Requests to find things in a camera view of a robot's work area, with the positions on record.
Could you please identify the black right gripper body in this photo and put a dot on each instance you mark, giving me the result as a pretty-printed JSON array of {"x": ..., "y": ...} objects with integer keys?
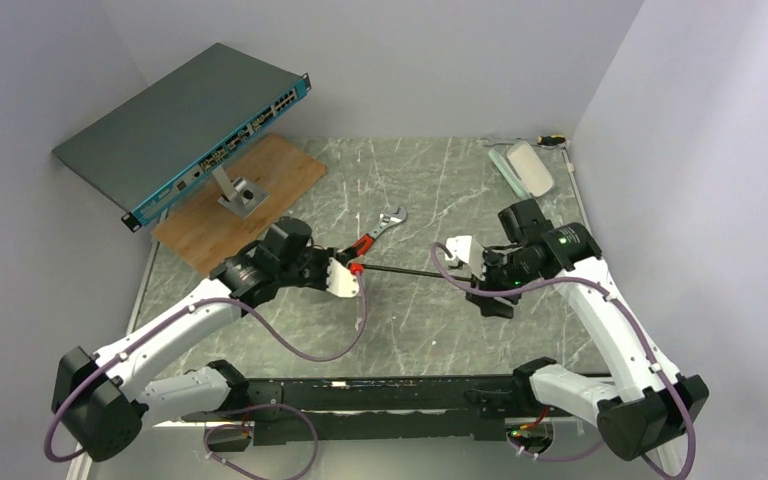
[{"x": 496, "y": 278}]

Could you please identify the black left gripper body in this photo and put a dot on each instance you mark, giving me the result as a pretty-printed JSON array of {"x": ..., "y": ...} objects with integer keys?
[{"x": 325, "y": 266}]

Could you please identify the beige umbrella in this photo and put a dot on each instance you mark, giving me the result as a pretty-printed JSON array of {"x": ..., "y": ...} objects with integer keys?
[{"x": 411, "y": 272}]

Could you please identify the mint green umbrella case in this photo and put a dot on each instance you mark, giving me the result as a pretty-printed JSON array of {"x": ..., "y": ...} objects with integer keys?
[{"x": 522, "y": 169}]

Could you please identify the grey blue network switch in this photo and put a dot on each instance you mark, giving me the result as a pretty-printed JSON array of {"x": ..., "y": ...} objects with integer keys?
[{"x": 146, "y": 153}]

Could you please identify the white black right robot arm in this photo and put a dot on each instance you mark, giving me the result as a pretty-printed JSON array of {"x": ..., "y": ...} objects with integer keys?
[{"x": 649, "y": 401}]

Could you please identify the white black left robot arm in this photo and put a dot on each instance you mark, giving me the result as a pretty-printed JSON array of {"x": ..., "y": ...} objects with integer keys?
[{"x": 105, "y": 399}]

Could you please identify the wooden board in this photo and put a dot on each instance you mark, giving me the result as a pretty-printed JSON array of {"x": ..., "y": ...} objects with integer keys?
[{"x": 202, "y": 232}]

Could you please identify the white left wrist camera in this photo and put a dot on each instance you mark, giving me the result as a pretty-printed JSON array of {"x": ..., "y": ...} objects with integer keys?
[{"x": 340, "y": 281}]

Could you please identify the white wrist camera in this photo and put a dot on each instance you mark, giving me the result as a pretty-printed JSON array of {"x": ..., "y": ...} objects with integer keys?
[
  {"x": 340, "y": 281},
  {"x": 465, "y": 253}
]

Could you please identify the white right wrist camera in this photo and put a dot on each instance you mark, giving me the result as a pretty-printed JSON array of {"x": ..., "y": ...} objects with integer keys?
[{"x": 465, "y": 253}]

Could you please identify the red handled adjustable wrench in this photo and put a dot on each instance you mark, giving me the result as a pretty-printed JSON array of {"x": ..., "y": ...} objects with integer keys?
[{"x": 387, "y": 220}]

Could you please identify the metal switch stand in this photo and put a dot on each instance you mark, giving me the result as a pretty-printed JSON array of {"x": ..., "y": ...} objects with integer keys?
[{"x": 240, "y": 196}]

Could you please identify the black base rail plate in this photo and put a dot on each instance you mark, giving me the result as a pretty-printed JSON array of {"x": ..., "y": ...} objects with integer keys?
[{"x": 480, "y": 408}]

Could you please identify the aluminium frame rails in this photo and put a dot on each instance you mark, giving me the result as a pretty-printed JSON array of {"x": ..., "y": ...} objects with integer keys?
[{"x": 106, "y": 398}]

